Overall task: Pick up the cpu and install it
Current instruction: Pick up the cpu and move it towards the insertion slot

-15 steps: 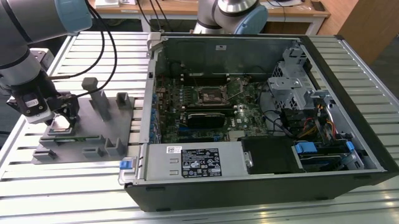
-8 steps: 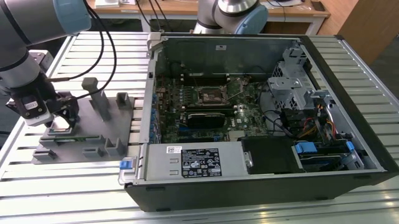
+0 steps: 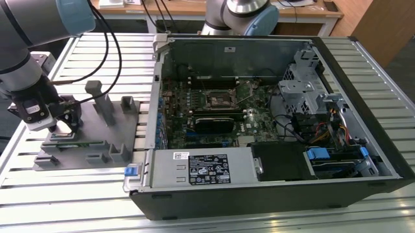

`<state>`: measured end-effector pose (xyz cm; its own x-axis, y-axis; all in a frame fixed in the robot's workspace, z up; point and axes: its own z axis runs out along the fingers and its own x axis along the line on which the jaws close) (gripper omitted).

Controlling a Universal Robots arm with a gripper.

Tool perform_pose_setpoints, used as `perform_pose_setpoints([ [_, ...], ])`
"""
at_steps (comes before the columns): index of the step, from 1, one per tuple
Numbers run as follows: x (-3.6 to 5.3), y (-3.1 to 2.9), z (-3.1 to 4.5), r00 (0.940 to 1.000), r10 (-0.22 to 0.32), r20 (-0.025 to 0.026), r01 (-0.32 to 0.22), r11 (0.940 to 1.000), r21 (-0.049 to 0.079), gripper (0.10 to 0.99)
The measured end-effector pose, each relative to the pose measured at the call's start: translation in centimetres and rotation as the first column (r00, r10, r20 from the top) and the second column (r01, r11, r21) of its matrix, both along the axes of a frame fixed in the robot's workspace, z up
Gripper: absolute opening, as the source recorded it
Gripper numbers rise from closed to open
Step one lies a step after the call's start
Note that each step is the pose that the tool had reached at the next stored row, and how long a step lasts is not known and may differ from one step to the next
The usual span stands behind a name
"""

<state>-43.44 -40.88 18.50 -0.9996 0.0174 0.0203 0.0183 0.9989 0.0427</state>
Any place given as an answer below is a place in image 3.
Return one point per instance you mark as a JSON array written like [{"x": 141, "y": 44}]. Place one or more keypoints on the silver topped CPU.
[{"x": 63, "y": 134}]

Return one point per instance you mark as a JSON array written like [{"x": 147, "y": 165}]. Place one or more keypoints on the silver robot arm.
[{"x": 32, "y": 24}]

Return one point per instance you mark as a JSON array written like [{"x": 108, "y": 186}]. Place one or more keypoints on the CPU socket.
[{"x": 220, "y": 100}]

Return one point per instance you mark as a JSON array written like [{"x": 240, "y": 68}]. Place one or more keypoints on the grey parts rack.
[{"x": 97, "y": 136}]

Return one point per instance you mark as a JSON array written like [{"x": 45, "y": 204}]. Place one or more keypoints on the green RAM stick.
[{"x": 87, "y": 144}]

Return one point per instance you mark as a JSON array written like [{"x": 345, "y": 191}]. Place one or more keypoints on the blue case latch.
[{"x": 131, "y": 170}]

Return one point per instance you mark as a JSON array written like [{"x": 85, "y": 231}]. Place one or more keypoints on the silver power supply unit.
[{"x": 165, "y": 170}]

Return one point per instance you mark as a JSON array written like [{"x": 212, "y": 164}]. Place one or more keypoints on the black graphics card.
[{"x": 213, "y": 126}]

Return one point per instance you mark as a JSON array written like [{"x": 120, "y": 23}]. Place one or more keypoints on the black RAM slot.
[
  {"x": 220, "y": 110},
  {"x": 223, "y": 81},
  {"x": 223, "y": 78},
  {"x": 220, "y": 114},
  {"x": 239, "y": 117},
  {"x": 223, "y": 84}
]

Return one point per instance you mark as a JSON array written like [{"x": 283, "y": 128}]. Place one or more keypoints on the white box black label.
[{"x": 133, "y": 2}]

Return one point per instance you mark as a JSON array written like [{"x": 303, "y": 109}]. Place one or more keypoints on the silver finned chipset heatsink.
[{"x": 245, "y": 141}]

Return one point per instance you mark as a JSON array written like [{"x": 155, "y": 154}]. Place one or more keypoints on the green motherboard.
[{"x": 259, "y": 116}]

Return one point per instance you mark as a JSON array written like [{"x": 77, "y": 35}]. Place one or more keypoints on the black PC case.
[{"x": 227, "y": 206}]

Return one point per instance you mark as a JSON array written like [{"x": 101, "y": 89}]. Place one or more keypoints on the black plastic shroud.
[{"x": 279, "y": 162}]

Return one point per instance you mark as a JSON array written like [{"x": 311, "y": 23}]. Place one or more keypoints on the silver perforated drive cage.
[{"x": 292, "y": 88}]

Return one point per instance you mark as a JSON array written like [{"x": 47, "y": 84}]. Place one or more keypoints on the blue disk carrier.
[{"x": 317, "y": 154}]

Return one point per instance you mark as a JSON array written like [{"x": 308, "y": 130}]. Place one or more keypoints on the silver disk bay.
[{"x": 372, "y": 170}]

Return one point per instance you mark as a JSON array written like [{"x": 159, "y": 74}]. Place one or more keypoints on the wooden cabinet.
[{"x": 385, "y": 29}]

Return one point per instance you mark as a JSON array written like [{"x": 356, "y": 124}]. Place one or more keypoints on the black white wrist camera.
[{"x": 30, "y": 109}]

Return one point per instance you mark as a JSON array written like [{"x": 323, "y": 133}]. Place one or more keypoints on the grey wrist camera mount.
[{"x": 45, "y": 60}]

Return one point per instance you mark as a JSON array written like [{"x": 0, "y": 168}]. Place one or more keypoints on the wooden desk white frame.
[
  {"x": 132, "y": 9},
  {"x": 191, "y": 8}
]

